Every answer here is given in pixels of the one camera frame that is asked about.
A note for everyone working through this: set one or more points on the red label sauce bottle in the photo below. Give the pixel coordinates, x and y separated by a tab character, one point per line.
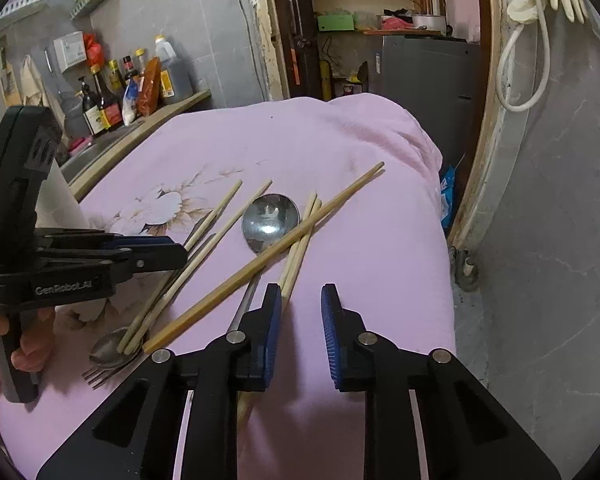
112	110

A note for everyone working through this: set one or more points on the person's left hand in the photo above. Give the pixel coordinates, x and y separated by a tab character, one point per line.
35	340

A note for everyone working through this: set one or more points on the red bag on shelf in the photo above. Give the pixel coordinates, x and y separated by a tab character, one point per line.
395	24

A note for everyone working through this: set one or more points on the metal fork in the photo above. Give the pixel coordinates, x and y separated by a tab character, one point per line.
105	375

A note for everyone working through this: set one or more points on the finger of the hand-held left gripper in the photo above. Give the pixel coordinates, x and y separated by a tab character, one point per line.
145	241
165	257

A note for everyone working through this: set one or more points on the red cap sauce bottle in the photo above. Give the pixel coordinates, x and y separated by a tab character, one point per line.
130	70

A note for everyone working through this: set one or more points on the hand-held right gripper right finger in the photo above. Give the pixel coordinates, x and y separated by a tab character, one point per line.
330	345

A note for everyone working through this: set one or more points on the white plastic bag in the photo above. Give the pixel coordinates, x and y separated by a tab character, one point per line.
130	105

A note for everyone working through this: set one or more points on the pink sponge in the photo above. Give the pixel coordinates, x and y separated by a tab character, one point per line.
80	144

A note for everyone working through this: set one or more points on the metal pot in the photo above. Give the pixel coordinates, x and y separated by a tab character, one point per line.
430	22

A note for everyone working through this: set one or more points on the hanging beige cloth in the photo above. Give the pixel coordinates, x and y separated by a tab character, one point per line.
32	82

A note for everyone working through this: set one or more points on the long dark bamboo chopstick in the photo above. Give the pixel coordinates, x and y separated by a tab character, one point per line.
280	247

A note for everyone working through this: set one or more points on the large cooking oil jug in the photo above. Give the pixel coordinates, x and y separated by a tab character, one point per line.
175	77

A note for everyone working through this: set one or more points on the pink floral blanket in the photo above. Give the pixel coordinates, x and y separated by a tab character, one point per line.
330	150

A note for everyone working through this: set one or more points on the grey cabinet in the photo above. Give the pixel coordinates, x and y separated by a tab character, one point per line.
420	80

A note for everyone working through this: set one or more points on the orange snack bag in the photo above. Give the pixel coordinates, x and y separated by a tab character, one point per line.
150	90

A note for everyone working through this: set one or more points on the dark pump sauce bottle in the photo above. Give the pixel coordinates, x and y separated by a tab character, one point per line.
96	115

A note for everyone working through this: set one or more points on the white wall box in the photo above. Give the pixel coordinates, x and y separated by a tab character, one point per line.
70	50

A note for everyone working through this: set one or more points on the light wooden door frame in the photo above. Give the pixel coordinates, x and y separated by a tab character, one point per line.
485	135

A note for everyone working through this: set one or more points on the blue packet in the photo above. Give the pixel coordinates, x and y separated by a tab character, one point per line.
447	195

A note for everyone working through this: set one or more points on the red container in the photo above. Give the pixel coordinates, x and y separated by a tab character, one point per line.
348	88

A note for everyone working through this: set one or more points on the white pipe fitting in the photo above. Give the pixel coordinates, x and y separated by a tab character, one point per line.
467	272

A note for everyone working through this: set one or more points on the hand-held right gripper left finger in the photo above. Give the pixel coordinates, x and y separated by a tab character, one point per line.
272	340

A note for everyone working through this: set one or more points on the green box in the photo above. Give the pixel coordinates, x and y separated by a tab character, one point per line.
336	22

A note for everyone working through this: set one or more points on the wooden cutting board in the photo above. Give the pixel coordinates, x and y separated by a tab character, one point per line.
7	80

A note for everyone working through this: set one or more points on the red plastic bag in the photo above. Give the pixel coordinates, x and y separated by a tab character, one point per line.
94	52

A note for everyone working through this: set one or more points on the small yellow cap bottle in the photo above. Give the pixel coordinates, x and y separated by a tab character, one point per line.
140	62

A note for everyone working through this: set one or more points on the white plastic object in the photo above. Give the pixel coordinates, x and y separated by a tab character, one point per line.
62	200

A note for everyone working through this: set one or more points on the metal sink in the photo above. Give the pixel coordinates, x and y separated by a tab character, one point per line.
95	152

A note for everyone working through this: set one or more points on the yellow cap sauce bottle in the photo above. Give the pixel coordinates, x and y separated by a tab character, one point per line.
116	77

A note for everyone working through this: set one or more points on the large metal spoon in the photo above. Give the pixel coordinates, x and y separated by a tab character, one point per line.
270	220

